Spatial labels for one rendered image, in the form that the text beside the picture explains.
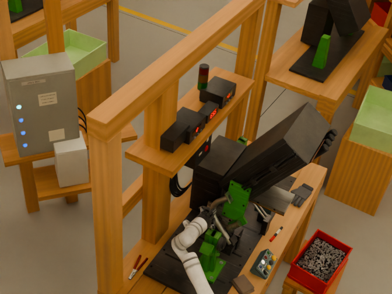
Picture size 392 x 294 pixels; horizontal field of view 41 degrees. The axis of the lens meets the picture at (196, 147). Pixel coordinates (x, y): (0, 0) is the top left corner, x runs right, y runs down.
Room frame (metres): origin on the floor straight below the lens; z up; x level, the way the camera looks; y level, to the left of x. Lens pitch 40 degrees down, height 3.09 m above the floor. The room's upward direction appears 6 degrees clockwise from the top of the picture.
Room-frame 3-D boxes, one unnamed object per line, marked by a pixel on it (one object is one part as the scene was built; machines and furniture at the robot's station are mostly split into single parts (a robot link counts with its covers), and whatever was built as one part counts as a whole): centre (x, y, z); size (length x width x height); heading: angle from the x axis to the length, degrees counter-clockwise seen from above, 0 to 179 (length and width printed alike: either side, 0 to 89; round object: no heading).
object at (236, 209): (1.95, -0.25, 1.17); 0.13 x 0.12 x 0.20; 155
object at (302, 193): (2.30, -0.65, 0.91); 0.20 x 0.11 x 0.03; 147
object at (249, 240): (2.04, -0.22, 0.89); 1.10 x 0.42 x 0.02; 155
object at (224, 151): (2.20, -0.14, 1.07); 0.30 x 0.18 x 0.34; 155
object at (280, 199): (2.07, -0.35, 1.11); 0.39 x 0.16 x 0.03; 65
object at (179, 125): (1.87, 0.10, 1.59); 0.15 x 0.07 x 0.07; 155
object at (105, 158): (2.17, 0.05, 1.36); 1.49 x 0.09 x 0.97; 155
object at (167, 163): (2.15, 0.01, 1.52); 0.90 x 0.25 x 0.04; 155
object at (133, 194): (2.20, 0.11, 1.23); 1.30 x 0.05 x 0.09; 155
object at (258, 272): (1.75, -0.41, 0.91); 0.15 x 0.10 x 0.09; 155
